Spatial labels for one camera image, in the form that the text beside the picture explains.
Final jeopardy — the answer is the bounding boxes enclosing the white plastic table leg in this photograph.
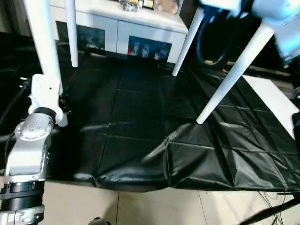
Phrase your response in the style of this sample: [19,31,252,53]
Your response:
[22,0,63,82]
[172,7,204,77]
[65,0,80,68]
[196,18,275,125]

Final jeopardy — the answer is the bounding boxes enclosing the black work mat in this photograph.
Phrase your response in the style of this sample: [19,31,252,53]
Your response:
[0,30,300,193]

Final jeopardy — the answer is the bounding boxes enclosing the white cabinet with openings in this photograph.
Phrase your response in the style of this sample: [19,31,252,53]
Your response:
[55,0,189,64]

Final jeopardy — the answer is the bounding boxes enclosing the grey curtain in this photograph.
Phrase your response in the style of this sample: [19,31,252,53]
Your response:
[0,0,30,36]

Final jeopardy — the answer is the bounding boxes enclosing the small shiny metal ornament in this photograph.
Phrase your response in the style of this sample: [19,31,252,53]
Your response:
[119,0,139,12]

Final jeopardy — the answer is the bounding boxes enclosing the dark left robot foot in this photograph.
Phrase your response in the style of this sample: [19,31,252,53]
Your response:
[90,217,111,225]

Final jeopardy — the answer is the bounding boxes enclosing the beige plush toy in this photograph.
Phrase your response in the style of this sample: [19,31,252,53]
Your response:
[156,0,180,16]

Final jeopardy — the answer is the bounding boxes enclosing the flat white board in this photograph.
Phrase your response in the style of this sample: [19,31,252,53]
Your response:
[241,75,300,142]

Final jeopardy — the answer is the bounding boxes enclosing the black folding stand leg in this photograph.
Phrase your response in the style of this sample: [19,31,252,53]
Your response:
[241,198,300,225]

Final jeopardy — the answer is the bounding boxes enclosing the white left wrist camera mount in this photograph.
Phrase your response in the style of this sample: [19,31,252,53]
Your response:
[28,74,69,128]

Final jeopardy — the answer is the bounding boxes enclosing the black floor cable bundle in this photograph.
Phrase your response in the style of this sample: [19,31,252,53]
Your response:
[257,191,289,225]

